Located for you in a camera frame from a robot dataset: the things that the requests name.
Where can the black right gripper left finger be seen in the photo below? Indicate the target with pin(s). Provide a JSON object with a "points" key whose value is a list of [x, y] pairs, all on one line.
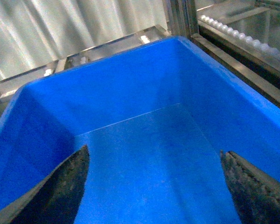
{"points": [[54, 200]]}

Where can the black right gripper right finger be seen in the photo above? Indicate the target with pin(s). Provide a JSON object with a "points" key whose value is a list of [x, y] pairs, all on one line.
{"points": [[255, 194]]}

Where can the empty blue upper bin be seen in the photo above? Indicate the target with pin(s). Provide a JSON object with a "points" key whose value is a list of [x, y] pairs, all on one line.
{"points": [[155, 119]]}

